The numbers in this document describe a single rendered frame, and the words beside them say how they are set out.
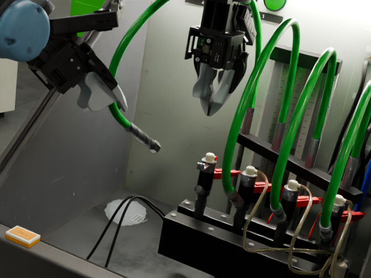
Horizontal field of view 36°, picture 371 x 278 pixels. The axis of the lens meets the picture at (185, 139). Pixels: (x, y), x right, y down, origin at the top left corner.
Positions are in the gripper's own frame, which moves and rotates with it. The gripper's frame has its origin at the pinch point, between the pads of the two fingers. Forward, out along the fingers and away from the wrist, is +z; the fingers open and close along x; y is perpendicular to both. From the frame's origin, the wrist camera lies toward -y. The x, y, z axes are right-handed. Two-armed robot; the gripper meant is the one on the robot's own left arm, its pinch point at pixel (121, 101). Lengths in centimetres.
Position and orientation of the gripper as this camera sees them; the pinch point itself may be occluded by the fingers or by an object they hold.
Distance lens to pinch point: 96.0
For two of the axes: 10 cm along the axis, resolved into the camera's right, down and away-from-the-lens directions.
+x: 5.1, 1.6, -8.5
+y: -6.6, 7.0, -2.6
